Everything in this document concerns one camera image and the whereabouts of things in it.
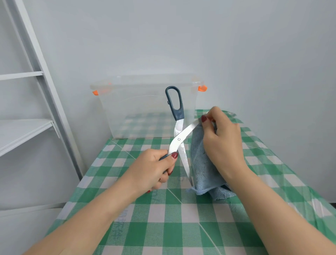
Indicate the person's right hand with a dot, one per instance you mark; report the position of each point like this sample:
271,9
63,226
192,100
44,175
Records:
225,147

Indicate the person's left hand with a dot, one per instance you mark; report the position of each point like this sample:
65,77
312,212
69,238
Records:
144,173

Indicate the blue microfibre cloth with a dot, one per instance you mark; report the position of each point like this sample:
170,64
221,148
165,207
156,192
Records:
204,170

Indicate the person's right forearm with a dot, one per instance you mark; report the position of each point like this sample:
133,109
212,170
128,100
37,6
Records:
283,223

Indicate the person's left forearm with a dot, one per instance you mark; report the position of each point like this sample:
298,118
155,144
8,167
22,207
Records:
78,228

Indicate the clear plastic storage box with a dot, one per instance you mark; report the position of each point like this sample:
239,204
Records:
131,110

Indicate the green white checkered tablecloth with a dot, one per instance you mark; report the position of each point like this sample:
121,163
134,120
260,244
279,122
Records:
173,231

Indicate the white metal shelf rack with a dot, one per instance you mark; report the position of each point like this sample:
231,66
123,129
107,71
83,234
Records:
26,134

